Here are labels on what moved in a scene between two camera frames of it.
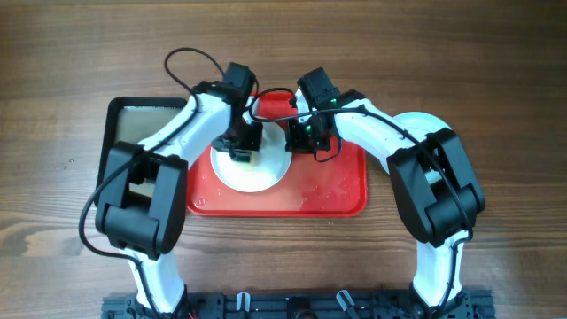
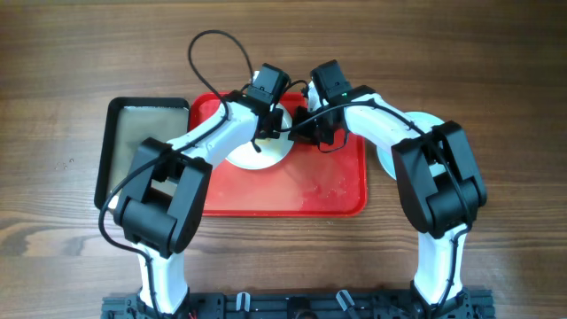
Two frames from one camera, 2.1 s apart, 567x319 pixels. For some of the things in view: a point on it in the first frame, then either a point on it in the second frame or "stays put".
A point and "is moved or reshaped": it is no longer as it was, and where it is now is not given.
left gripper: [254, 143] → [275, 131]
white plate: [266, 168] is moved or reshaped
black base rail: [302, 305] stays put
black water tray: [132, 120] stays put
